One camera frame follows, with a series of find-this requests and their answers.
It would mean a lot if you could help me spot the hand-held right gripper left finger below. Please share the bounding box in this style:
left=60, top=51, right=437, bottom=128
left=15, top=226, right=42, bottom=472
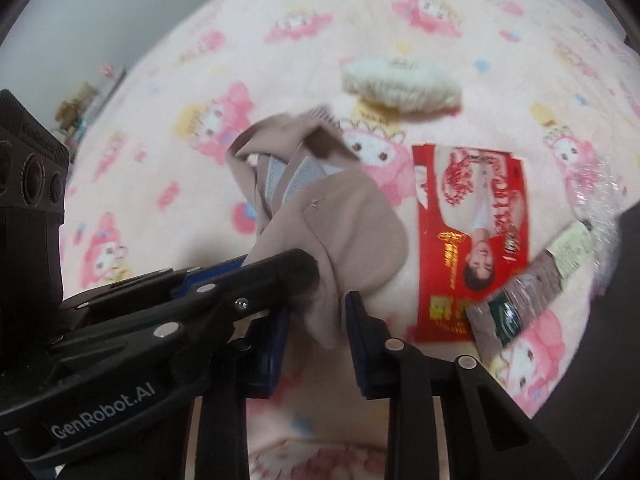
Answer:
left=195, top=304, right=292, bottom=480

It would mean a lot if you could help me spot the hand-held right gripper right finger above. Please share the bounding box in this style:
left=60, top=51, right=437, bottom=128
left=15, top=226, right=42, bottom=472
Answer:
left=344, top=290, right=566, bottom=480

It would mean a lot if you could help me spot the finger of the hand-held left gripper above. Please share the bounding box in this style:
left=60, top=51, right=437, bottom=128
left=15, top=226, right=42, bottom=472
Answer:
left=150, top=248, right=322, bottom=382
left=65, top=254, right=252, bottom=322

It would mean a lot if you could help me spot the beige fabric pouch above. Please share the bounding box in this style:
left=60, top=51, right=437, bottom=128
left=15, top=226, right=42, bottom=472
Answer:
left=226, top=105, right=409, bottom=349

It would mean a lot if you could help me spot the plastic-wrapped hand cream tube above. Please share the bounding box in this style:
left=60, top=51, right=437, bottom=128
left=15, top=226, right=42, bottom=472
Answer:
left=467, top=220, right=591, bottom=361

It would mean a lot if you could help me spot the red printed packet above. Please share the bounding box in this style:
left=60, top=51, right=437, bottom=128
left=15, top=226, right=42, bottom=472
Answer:
left=412, top=144, right=531, bottom=343

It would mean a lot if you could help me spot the white fluffy hair clip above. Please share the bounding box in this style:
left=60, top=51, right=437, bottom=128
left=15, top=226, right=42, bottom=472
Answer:
left=341, top=55, right=463, bottom=113

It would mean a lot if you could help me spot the black box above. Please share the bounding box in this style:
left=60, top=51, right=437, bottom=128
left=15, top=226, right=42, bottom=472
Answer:
left=530, top=207, right=640, bottom=426

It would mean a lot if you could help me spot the pink printed blanket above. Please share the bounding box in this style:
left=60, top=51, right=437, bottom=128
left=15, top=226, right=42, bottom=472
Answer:
left=57, top=0, right=636, bottom=480

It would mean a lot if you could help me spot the clear crinkled plastic bag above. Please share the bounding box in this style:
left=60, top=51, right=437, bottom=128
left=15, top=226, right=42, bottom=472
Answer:
left=565, top=155, right=628, bottom=301

